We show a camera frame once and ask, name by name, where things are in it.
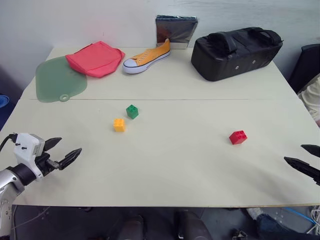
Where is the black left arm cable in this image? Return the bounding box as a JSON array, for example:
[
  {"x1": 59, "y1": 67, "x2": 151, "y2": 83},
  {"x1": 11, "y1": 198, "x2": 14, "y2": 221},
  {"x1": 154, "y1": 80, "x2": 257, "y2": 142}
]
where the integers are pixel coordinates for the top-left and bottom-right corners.
[{"x1": 0, "y1": 134, "x2": 18, "y2": 152}]

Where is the green translucent cutting mat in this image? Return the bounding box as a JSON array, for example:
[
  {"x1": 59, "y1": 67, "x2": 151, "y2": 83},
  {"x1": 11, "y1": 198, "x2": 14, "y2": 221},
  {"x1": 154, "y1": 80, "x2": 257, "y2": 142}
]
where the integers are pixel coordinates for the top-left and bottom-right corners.
[{"x1": 35, "y1": 55, "x2": 88, "y2": 104}]

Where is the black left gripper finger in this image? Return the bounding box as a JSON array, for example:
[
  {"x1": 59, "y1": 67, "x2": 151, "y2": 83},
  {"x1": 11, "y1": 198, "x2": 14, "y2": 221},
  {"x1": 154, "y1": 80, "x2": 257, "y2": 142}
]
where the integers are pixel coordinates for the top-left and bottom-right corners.
[
  {"x1": 58, "y1": 147, "x2": 83, "y2": 171},
  {"x1": 43, "y1": 137, "x2": 63, "y2": 152}
]

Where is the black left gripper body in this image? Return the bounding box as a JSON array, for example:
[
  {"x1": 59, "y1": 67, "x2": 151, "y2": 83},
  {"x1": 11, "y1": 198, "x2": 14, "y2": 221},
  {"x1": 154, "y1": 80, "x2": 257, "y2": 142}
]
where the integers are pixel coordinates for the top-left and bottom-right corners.
[{"x1": 35, "y1": 152, "x2": 63, "y2": 177}]

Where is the yellow canvas sneaker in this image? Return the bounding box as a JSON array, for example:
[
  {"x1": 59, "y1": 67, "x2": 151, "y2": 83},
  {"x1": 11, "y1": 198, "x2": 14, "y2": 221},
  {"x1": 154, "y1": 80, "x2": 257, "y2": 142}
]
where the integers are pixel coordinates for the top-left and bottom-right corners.
[{"x1": 122, "y1": 38, "x2": 172, "y2": 75}]

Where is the black duffel bag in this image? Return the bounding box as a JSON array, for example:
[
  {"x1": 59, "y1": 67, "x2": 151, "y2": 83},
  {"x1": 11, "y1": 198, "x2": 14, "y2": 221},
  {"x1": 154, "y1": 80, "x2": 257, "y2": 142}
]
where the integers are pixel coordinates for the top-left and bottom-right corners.
[{"x1": 190, "y1": 26, "x2": 284, "y2": 82}]

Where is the pink fabric pouch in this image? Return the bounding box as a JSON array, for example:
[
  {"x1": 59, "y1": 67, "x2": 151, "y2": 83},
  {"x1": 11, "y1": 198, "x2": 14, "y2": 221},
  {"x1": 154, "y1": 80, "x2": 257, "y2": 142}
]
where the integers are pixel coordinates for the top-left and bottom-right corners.
[{"x1": 65, "y1": 40, "x2": 126, "y2": 79}]

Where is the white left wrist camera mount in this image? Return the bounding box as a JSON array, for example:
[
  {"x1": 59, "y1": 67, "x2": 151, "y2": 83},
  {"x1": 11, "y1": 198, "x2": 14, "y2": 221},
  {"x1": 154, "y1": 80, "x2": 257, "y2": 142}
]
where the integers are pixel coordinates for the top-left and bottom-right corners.
[{"x1": 13, "y1": 133, "x2": 46, "y2": 182}]

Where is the red toy block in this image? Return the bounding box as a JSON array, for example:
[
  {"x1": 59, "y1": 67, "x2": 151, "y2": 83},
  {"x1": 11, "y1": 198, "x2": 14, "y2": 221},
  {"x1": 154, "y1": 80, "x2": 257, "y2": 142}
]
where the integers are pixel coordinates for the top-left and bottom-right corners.
[{"x1": 228, "y1": 130, "x2": 248, "y2": 146}]

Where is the green toy block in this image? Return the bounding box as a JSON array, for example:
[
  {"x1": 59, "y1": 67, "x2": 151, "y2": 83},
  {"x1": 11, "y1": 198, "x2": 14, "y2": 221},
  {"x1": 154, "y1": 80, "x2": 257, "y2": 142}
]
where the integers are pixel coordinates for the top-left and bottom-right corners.
[{"x1": 125, "y1": 104, "x2": 140, "y2": 120}]

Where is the beige cloth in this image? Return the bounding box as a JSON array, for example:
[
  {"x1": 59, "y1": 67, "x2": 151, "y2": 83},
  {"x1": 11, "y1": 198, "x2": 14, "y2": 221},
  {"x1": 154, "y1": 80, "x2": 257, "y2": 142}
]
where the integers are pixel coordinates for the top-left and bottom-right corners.
[{"x1": 297, "y1": 76, "x2": 320, "y2": 127}]

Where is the silver foil box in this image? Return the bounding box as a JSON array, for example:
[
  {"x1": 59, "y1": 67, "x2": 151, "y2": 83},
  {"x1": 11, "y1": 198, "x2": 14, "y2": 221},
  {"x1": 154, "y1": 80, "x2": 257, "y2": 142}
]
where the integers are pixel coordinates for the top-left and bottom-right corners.
[{"x1": 155, "y1": 14, "x2": 200, "y2": 50}]

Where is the yellow toy block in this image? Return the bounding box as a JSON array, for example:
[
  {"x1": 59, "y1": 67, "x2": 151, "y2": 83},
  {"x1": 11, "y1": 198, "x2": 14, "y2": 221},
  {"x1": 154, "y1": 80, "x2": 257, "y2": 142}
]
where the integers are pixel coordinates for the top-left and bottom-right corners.
[{"x1": 113, "y1": 118, "x2": 127, "y2": 133}]

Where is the white cable bundle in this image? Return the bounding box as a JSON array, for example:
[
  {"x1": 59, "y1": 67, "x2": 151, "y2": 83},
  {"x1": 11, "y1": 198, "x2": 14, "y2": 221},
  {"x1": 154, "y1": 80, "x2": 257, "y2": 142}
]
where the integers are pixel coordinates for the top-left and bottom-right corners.
[{"x1": 308, "y1": 206, "x2": 320, "y2": 235}]

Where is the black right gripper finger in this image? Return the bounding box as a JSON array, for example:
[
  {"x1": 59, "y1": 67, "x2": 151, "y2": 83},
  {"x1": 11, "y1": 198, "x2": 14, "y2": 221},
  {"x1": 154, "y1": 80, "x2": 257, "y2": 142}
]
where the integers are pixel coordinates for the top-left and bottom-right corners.
[
  {"x1": 300, "y1": 144, "x2": 320, "y2": 157},
  {"x1": 283, "y1": 156, "x2": 320, "y2": 187}
]

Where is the black chair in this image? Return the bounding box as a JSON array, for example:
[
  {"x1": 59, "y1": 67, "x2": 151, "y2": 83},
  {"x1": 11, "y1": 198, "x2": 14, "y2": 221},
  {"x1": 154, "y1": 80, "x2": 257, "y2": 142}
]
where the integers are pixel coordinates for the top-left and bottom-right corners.
[{"x1": 288, "y1": 43, "x2": 320, "y2": 95}]

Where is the blue cable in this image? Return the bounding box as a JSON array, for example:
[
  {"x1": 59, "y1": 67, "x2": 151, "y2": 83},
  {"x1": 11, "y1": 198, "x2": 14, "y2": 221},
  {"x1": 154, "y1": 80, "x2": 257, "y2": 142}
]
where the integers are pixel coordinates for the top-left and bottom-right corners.
[{"x1": 283, "y1": 206, "x2": 315, "y2": 225}]

